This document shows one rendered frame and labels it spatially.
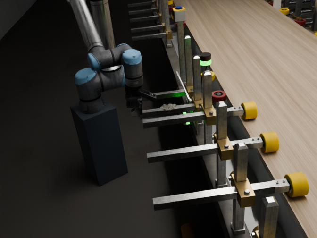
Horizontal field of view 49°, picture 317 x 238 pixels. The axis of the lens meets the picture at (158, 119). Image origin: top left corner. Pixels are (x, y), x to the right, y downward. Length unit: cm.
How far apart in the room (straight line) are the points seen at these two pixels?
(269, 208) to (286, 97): 98
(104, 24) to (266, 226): 161
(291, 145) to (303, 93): 45
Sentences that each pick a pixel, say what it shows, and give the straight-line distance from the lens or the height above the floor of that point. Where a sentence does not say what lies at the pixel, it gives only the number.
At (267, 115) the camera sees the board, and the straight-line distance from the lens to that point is 173.
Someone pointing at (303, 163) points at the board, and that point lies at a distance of 147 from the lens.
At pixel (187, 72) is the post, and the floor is 92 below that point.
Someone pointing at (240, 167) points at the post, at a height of 103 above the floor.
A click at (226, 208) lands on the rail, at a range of 153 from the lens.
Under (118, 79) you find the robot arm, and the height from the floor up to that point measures 80.
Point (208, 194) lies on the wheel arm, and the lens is 122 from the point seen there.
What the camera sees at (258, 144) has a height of 95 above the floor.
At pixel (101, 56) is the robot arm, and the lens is 178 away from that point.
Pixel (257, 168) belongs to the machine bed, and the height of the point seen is 68.
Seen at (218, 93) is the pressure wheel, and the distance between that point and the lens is 188.
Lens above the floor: 182
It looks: 33 degrees down
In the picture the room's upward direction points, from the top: 6 degrees counter-clockwise
